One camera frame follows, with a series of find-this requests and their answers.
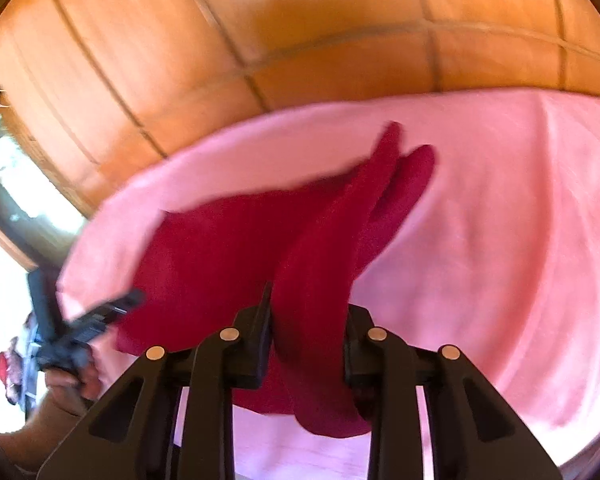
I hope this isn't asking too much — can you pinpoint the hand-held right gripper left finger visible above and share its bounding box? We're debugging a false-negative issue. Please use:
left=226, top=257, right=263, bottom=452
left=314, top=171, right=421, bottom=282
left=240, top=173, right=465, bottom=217
left=36, top=280, right=276, bottom=480

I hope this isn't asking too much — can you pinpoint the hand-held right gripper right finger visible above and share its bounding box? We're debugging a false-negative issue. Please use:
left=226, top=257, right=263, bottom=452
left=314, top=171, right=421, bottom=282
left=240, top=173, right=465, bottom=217
left=342, top=305, right=563, bottom=480

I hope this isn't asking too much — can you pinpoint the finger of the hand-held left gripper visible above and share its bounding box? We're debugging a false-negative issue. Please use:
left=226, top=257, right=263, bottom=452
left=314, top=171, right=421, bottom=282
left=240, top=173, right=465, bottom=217
left=69, top=287, right=147, bottom=343

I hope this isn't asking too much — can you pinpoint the dark red embroidered sweater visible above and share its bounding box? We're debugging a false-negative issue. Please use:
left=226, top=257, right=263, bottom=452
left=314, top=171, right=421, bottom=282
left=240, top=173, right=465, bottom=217
left=115, top=121, right=437, bottom=438

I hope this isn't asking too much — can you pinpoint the person's left forearm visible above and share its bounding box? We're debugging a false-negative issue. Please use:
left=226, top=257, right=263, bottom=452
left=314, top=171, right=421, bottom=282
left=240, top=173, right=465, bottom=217
left=0, top=392, right=90, bottom=477

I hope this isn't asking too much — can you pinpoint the person's left hand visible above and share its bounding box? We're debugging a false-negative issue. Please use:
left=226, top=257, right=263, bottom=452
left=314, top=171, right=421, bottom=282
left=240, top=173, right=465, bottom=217
left=45, top=347, right=104, bottom=407

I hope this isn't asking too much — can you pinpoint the pink blanket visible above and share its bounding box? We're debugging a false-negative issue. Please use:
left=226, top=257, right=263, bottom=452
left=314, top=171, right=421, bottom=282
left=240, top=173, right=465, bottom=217
left=60, top=87, right=600, bottom=480

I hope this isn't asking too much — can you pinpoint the window with wooden frame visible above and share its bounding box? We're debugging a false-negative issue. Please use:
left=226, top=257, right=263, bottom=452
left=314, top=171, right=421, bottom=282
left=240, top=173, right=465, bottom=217
left=0, top=110, right=88, bottom=271

